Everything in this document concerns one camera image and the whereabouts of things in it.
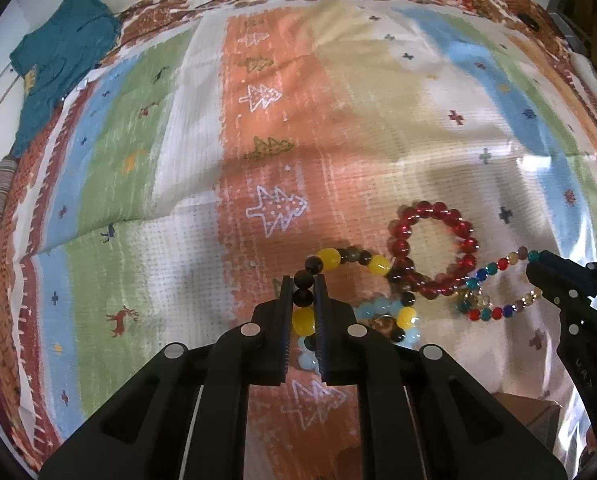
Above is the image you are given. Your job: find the multicolour bead bracelet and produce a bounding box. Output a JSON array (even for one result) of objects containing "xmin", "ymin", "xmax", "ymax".
[{"xmin": 454, "ymin": 247, "xmax": 543, "ymax": 322}]

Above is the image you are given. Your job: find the light blue bead bracelet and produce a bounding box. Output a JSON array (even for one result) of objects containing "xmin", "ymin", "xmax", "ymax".
[{"xmin": 295, "ymin": 296, "xmax": 423, "ymax": 372}]

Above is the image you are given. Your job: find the yellow and black bead bracelet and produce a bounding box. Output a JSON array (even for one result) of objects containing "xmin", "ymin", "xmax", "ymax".
[{"xmin": 291, "ymin": 245, "xmax": 419, "ymax": 344}]

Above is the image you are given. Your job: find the red bead bracelet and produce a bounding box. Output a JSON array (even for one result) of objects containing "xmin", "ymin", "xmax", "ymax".
[{"xmin": 386, "ymin": 200, "xmax": 481, "ymax": 300}]

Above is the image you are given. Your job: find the striped colourful bed blanket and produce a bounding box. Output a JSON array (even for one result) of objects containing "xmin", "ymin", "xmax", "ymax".
[{"xmin": 10, "ymin": 0, "xmax": 597, "ymax": 474}]

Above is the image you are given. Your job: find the teal shirt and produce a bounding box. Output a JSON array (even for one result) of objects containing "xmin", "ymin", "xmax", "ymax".
[{"xmin": 10, "ymin": 0, "xmax": 120, "ymax": 158}]

